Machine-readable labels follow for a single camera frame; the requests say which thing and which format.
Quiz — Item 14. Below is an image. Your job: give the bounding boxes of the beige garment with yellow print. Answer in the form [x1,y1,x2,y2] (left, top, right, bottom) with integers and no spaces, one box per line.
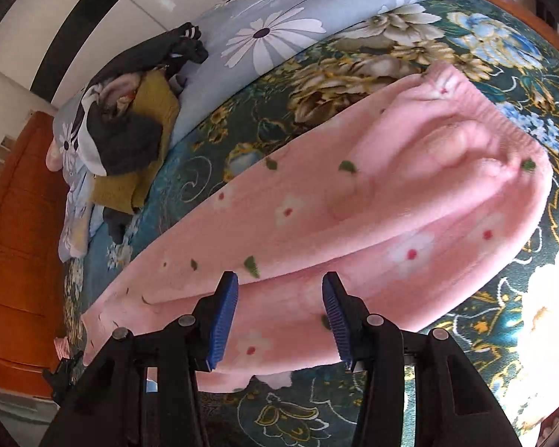
[71,224,92,258]

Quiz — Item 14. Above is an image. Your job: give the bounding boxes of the dark grey garment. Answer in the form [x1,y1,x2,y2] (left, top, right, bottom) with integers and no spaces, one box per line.
[86,102,165,243]

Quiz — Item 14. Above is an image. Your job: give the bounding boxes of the white glossy wardrobe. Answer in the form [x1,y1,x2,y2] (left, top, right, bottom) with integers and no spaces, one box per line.
[0,0,280,103]

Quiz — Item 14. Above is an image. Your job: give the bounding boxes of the black garment with white stripes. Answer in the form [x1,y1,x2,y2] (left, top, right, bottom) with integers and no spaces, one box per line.
[93,22,209,98]

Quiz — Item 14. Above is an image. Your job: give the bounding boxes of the pink floral fleece pants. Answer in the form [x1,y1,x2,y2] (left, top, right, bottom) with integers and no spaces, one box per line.
[81,63,554,393]

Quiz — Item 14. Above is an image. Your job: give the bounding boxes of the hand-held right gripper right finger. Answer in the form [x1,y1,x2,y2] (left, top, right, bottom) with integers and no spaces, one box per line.
[321,271,525,447]

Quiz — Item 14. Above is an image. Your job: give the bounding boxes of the grey white fleece garment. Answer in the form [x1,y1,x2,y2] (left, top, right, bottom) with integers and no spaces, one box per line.
[72,86,109,174]

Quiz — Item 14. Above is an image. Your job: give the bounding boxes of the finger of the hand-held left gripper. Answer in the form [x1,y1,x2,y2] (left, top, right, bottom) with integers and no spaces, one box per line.
[42,350,85,403]

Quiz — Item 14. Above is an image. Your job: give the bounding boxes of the orange wooden headboard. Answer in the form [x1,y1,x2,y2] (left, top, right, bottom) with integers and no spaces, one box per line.
[0,111,82,396]

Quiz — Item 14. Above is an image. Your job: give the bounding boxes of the light blue shirt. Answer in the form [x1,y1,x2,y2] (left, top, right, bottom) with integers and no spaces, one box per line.
[65,168,104,261]

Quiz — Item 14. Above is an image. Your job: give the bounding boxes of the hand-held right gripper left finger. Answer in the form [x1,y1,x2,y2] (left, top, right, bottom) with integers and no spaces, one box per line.
[38,271,239,447]

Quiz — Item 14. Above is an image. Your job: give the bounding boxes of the mustard knitted sweater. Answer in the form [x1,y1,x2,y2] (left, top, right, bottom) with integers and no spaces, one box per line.
[91,71,181,215]

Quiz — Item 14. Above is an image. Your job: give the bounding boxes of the grey floral duvet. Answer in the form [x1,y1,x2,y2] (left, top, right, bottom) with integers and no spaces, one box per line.
[51,0,508,264]

